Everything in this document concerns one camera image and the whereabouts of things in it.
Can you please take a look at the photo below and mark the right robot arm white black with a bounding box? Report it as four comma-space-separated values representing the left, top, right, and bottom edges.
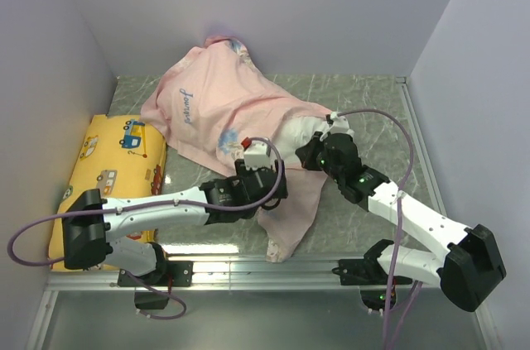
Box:
296, 132, 506, 312

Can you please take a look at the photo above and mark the aluminium rail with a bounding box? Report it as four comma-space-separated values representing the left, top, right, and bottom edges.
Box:
24, 257, 481, 350
395, 77, 447, 216

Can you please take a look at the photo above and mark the aluminium front rail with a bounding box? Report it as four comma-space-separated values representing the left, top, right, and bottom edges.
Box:
24, 257, 481, 350

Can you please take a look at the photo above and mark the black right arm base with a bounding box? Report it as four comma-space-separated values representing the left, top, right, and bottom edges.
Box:
331, 252, 388, 315

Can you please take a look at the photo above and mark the pink pillowcase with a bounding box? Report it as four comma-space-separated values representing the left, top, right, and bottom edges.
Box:
141, 38, 330, 262

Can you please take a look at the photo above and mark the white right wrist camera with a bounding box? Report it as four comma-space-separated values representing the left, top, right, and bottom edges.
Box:
323, 112, 354, 137

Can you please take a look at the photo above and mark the yellow cartoon car pillow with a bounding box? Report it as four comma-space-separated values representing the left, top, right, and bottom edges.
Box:
48, 113, 169, 272

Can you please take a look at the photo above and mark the aluminium right side rail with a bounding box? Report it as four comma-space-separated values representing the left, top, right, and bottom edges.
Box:
395, 77, 447, 216

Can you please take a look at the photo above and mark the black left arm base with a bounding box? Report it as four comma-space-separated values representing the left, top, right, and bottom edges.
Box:
117, 261, 194, 312

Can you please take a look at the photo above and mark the white pillow insert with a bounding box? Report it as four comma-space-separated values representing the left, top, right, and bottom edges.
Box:
273, 116, 329, 166

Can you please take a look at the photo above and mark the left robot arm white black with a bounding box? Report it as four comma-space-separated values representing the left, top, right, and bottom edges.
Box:
61, 159, 287, 285

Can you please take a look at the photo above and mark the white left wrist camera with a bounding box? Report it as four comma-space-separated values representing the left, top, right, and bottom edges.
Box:
241, 137, 272, 170

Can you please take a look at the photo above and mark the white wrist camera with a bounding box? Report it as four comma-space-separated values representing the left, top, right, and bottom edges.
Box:
241, 137, 272, 170
323, 112, 354, 137

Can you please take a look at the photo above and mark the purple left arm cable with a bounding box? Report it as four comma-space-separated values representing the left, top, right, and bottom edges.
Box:
7, 137, 286, 321

